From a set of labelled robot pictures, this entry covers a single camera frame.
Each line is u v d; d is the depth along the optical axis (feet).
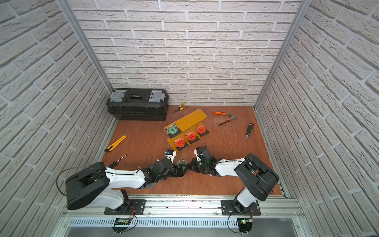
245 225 2.32
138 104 3.20
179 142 3.19
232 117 3.71
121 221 2.38
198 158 2.65
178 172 2.48
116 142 3.20
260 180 1.49
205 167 2.29
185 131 2.93
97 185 1.45
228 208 2.42
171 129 2.87
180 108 3.86
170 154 2.54
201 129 3.41
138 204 2.46
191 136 3.29
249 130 3.39
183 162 2.92
